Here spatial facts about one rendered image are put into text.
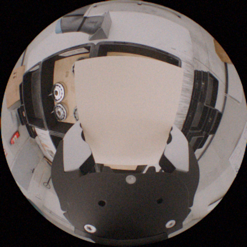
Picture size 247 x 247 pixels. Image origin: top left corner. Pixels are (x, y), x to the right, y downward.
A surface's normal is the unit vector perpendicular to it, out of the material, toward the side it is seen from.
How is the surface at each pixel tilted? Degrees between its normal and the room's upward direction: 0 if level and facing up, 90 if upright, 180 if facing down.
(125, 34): 0
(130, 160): 0
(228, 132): 90
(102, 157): 0
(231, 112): 90
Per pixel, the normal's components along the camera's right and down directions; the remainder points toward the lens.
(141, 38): 0.00, 0.50
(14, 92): 0.97, 0.14
